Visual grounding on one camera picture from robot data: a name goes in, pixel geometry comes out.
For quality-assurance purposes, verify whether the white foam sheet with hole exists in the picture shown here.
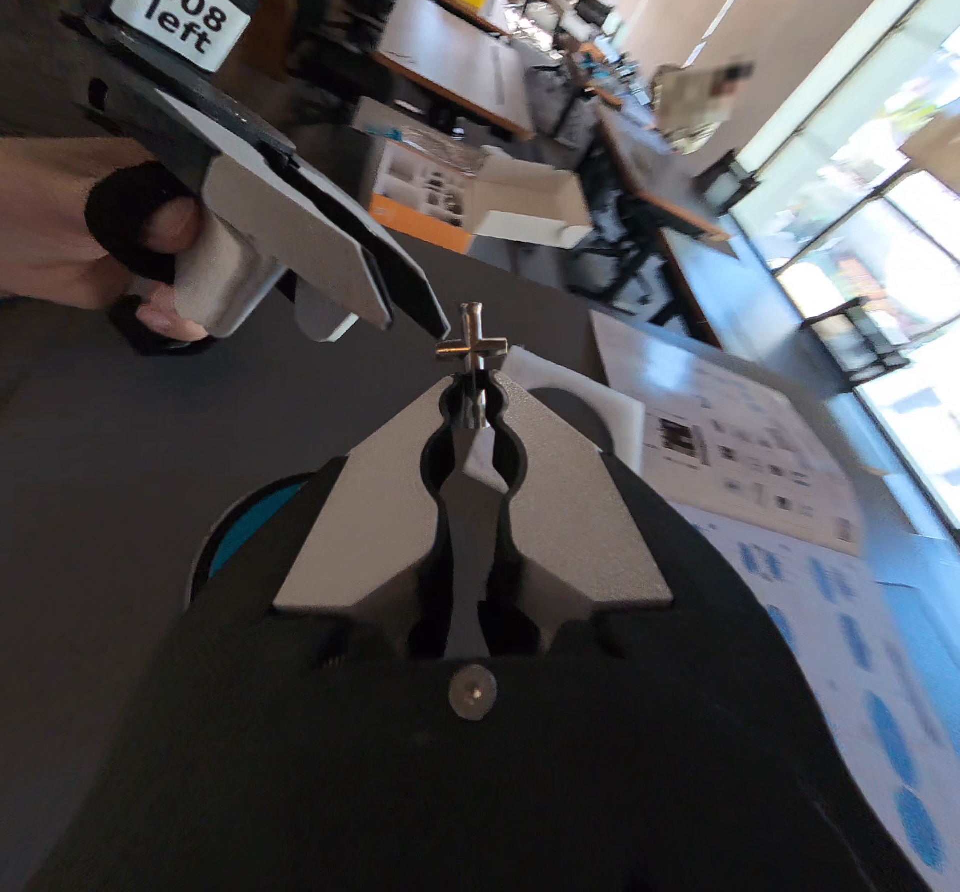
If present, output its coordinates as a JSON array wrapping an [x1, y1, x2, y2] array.
[[461, 346, 648, 492]]

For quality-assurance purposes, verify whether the instruction sheet with circuit board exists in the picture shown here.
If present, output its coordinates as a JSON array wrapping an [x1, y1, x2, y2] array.
[[591, 310, 864, 557]]

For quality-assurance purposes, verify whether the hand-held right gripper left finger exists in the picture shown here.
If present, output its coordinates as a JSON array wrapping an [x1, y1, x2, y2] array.
[[273, 374, 460, 659]]

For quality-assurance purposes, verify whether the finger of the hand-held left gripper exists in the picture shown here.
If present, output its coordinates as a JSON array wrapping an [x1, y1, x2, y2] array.
[[201, 153, 396, 343], [287, 154, 453, 343]]

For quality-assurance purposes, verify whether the orange and white kit box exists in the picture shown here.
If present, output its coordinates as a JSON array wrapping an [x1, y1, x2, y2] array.
[[369, 138, 595, 256]]

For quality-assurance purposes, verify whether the blue disc with black rim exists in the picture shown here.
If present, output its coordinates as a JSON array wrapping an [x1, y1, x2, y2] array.
[[187, 473, 316, 601]]

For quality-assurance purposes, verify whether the large window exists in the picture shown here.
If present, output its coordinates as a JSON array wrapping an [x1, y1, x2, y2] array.
[[731, 0, 960, 533]]

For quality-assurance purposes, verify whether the instruction sheet with blue drawings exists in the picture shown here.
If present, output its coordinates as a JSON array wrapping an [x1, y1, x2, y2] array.
[[667, 502, 960, 874]]

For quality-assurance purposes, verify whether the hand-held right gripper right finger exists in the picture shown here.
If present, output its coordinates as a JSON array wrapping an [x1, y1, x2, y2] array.
[[486, 370, 674, 653]]

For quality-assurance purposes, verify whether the long office table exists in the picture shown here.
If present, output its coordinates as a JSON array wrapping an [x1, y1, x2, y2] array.
[[375, 0, 537, 142]]

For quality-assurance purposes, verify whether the person's left hand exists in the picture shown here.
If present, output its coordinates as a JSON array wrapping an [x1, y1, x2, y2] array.
[[0, 136, 214, 346]]

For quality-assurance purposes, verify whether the metal cross socket wrench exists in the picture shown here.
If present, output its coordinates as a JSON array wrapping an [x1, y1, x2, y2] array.
[[435, 301, 511, 432]]

